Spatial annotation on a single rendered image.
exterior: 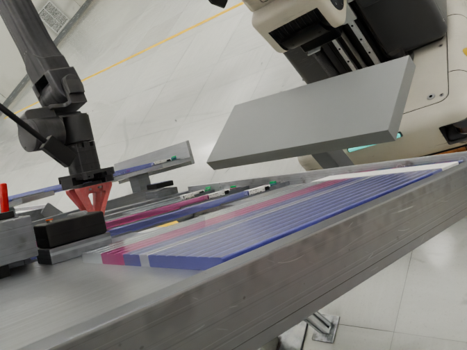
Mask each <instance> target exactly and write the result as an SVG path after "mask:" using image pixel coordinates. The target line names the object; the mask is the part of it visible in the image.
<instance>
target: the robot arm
mask: <svg viewBox="0 0 467 350"><path fill-rule="evenodd" d="M0 16H1V18H2V20H3V22H4V24H5V25H6V28H7V29H8V31H9V33H10V35H11V37H12V39H13V41H14V43H15V45H16V47H17V48H18V50H19V53H20V55H21V57H22V60H23V61H24V64H25V67H26V72H27V74H28V77H29V78H30V80H31V82H32V84H33V86H32V89H33V91H34V93H35V95H36V97H37V99H38V101H39V103H40V105H41V106H42V107H41V108H34V109H28V110H26V111H25V112H24V113H23V114H22V115H21V116H20V117H19V118H20V119H22V120H23V121H24V122H26V123H27V124H28V125H29V126H31V127H32V128H34V129H35V130H36V131H37V132H38V133H40V134H41V135H43V136H44V137H45V138H47V137H48V136H50V135H52V136H54V137H55V138H56V139H57V140H59V141H60V142H61V143H63V144H64V145H65V146H66V147H67V148H69V149H70V150H71V151H73V152H74V153H75V154H76V157H75V159H74V161H73V162H72V164H71V165H70V166H69V167H68V172H69V176H63V177H59V178H58V181H59V184H61V186H62V189H63V190H66V191H65V192H66V195H67V196H68V197H69V198H70V199H71V200H72V201H73V202H74V204H75V205H76V206H77V207H78V208H79V210H80V211H83V210H86V211H88V212H94V211H102V212H103V213H104V214H105V210H106V204H107V201H108V197H109V194H110V190H111V187H112V181H114V177H113V174H114V173H115V170H114V167H107V168H103V169H101V167H100V164H99V158H98V155H97V149H96V146H95V141H93V140H94V137H93V133H92V127H91V124H90V118H89V115H88V114H87V113H81V111H77V110H78V109H79V108H81V107H82V106H83V105H84V104H85V103H86V102H88V101H87V99H86V97H85V94H84V92H85V90H84V86H83V84H82V82H81V79H80V78H79V75H78V74H77V72H76V70H75V68H74V66H72V67H70V66H69V64H68V62H67V60H66V58H65V57H64V55H63V54H62V53H61V52H60V51H59V50H58V48H57V46H56V45H55V44H54V41H53V40H52V39H51V36H50V35H49V33H48V31H47V29H46V27H45V25H44V23H43V22H42V20H41V18H40V16H39V14H38V12H37V10H36V8H35V6H34V5H33V2H32V1H31V0H0ZM16 124H17V123H16ZM17 127H18V138H19V142H20V144H21V146H22V148H23V149H24V150H25V151H27V152H34V151H41V149H40V146H41V145H42V143H41V141H39V140H38V139H37V138H35V137H34V136H32V135H31V134H30V133H29V132H27V131H26V130H25V129H23V128H22V127H21V126H20V125H18V124H17ZM90 141H91V142H90ZM89 181H90V182H89ZM108 181H109V182H108ZM86 182H87V183H86ZM71 189H72V190H71ZM91 193H92V198H93V206H92V204H91V201H90V198H89V196H88V195H89V194H91Z"/></svg>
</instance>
